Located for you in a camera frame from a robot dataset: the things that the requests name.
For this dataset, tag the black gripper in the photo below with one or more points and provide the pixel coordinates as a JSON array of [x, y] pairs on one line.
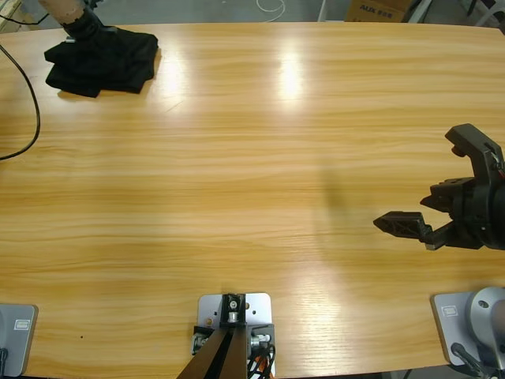
[[473, 213], [84, 25]]

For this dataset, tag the black polo shirt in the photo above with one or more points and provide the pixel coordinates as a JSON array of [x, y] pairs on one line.
[[102, 63]]

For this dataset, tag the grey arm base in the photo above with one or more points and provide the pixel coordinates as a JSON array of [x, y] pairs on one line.
[[473, 327], [17, 339]]

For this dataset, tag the wooden crate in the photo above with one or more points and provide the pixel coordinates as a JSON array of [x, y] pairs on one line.
[[12, 17]]

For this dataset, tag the white furniture leg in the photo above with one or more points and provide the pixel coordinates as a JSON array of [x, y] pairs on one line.
[[418, 12]]

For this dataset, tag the brown cardboard box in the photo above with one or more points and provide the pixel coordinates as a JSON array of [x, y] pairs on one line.
[[378, 10]]

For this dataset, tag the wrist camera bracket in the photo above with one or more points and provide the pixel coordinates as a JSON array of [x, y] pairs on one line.
[[477, 154]]

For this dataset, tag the white mount block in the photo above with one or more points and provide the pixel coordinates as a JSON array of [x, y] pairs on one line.
[[258, 312]]

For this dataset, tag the white upright post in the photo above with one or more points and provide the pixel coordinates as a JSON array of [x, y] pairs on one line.
[[322, 10]]

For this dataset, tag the dark camera post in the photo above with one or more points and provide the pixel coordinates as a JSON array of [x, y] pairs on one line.
[[225, 347]]

